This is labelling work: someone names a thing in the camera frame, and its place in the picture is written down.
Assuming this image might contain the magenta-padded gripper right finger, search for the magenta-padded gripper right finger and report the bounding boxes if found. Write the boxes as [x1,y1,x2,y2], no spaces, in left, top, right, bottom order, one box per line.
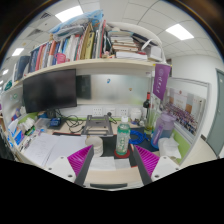
[132,144,184,187]

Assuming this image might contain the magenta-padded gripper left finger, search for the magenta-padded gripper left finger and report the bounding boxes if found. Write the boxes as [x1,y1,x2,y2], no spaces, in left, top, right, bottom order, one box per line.
[43,144,96,188]

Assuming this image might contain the green-labelled clear drink bottle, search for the green-labelled clear drink bottle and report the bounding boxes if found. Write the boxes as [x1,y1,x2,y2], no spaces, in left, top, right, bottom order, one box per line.
[115,115,131,156]

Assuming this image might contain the purple plastic water jug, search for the purple plastic water jug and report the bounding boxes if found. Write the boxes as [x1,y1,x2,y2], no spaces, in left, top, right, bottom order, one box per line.
[150,111,177,150]

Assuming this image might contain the crumpled white tissue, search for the crumpled white tissue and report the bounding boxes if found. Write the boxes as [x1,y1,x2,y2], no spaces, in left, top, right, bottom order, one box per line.
[157,136,183,160]

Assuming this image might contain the blank white paper sheet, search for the blank white paper sheet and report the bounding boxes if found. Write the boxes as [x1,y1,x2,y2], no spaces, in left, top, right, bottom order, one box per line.
[44,134,88,168]

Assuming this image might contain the handwritten white paper sheet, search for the handwritten white paper sheet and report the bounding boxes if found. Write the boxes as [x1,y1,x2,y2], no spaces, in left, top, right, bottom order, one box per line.
[23,132,61,167]

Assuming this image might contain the flat round red coaster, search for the flat round red coaster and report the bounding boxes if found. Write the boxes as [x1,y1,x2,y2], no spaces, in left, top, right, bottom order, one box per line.
[113,148,132,160]

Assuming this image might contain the small blue electronics box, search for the small blue electronics box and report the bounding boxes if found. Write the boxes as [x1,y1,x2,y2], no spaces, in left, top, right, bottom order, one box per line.
[49,117,62,128]

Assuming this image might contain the clear plastic box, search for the clear plastic box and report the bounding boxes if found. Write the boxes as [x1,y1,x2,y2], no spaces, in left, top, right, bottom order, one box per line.
[34,118,51,131]

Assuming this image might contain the glass vase with green stems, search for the glass vase with green stems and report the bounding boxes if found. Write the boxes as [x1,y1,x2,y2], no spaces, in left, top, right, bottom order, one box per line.
[144,108,158,134]

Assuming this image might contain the grey metal laptop stand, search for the grey metal laptop stand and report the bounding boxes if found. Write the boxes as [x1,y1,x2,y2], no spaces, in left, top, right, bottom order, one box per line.
[80,114,114,138]

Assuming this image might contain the black red-edged desk mat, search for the black red-edged desk mat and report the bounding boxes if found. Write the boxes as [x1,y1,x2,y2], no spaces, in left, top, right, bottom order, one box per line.
[53,131,159,168]

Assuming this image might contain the white ceramic jar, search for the white ceramic jar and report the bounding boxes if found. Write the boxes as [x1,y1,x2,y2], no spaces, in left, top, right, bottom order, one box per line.
[130,108,143,122]

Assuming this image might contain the group photo poster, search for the group photo poster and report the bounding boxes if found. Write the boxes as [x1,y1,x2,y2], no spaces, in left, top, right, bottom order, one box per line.
[163,85,205,134]

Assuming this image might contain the dark wine bottle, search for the dark wine bottle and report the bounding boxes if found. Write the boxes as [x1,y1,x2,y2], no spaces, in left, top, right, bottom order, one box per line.
[142,91,152,118]

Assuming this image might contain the grey door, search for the grey door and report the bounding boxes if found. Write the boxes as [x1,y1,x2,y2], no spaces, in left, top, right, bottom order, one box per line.
[206,68,224,158]

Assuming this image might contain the black computer monitor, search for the black computer monitor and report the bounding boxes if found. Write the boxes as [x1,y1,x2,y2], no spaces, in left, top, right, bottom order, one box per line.
[22,68,78,119]

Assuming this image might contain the purple hanging pennant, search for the purple hanging pennant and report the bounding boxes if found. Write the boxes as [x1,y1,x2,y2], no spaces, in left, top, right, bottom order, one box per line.
[152,63,172,101]

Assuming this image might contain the cream shelf full of books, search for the cream shelf full of books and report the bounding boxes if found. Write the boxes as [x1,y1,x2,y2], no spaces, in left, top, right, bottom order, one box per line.
[11,9,173,88]

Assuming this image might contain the ceiling light panels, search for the ceiling light panels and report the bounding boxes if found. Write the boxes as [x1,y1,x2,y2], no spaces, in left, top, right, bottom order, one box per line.
[2,5,195,76]

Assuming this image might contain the coiled blue cable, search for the coiled blue cable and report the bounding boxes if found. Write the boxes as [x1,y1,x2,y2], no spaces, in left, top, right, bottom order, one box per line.
[128,128,149,146]

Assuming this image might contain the tangled black cables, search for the tangled black cables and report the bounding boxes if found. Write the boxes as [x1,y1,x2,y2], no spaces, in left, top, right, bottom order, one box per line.
[58,109,86,134]

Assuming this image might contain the white wall socket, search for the white wall socket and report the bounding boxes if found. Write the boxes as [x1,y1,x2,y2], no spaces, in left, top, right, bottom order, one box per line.
[92,106,104,117]
[119,107,130,117]
[105,106,116,117]

